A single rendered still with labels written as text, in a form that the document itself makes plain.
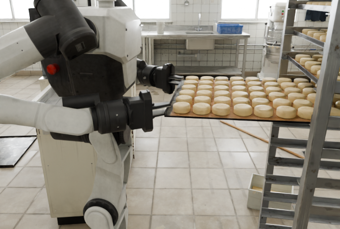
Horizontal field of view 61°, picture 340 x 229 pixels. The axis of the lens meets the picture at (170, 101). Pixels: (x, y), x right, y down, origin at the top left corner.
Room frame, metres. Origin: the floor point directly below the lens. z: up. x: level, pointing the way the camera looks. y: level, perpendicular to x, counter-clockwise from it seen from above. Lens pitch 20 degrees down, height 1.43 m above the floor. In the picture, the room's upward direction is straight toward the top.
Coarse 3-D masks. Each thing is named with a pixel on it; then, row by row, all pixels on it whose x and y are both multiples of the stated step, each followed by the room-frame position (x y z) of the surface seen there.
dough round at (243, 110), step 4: (236, 104) 0.76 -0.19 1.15; (240, 104) 0.76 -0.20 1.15; (244, 104) 0.76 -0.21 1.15; (236, 108) 0.73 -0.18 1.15; (240, 108) 0.73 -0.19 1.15; (244, 108) 0.73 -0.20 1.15; (248, 108) 0.73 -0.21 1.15; (236, 112) 0.73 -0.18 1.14; (240, 112) 0.72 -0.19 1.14; (244, 112) 0.72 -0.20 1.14; (248, 112) 0.72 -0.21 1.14; (244, 116) 0.72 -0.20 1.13
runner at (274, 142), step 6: (276, 138) 1.07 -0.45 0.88; (282, 138) 1.07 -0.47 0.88; (288, 138) 1.07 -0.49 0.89; (270, 144) 1.07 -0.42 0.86; (276, 144) 1.06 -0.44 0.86; (282, 144) 1.06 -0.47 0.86; (288, 144) 1.06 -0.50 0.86; (294, 144) 1.06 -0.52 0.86; (300, 144) 1.06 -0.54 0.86; (306, 144) 1.05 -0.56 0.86; (324, 144) 1.04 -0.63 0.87; (330, 144) 1.04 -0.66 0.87; (336, 144) 1.04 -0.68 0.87
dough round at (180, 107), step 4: (176, 104) 0.77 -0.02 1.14; (180, 104) 0.77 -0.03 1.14; (184, 104) 0.77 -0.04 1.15; (188, 104) 0.77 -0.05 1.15; (176, 108) 0.75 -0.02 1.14; (180, 108) 0.75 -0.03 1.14; (184, 108) 0.75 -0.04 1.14; (188, 108) 0.76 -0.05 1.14; (176, 112) 0.76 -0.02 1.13; (180, 112) 0.75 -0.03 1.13; (184, 112) 0.75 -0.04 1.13
